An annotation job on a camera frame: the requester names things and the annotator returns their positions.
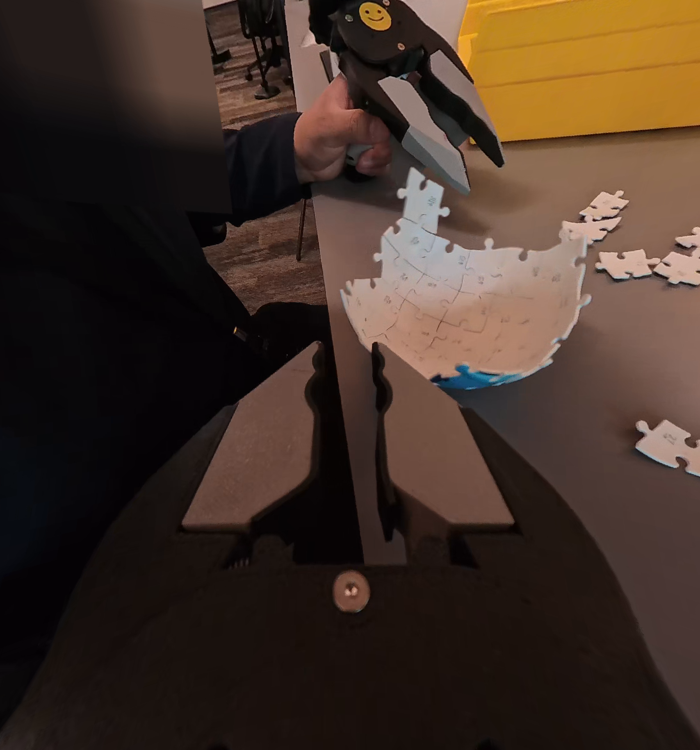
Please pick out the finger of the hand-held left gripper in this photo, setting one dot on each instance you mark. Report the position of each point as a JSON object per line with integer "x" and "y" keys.
{"x": 432, "y": 146}
{"x": 473, "y": 105}

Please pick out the yellow plastic bin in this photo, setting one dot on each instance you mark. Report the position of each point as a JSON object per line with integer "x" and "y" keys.
{"x": 590, "y": 70}

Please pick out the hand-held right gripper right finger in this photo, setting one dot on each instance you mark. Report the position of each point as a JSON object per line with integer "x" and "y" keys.
{"x": 443, "y": 469}

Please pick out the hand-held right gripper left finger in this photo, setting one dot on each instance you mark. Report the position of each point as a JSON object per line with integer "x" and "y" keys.
{"x": 256, "y": 457}

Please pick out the person's left forearm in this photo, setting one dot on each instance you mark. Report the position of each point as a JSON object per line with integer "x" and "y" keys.
{"x": 262, "y": 164}

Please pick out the partly built white puzzle ball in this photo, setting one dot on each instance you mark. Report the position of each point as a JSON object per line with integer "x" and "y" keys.
{"x": 461, "y": 310}

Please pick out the black office chair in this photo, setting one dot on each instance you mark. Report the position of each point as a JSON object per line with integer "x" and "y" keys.
{"x": 262, "y": 47}

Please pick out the person's left hand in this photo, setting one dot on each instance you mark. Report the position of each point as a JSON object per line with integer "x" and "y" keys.
{"x": 323, "y": 138}

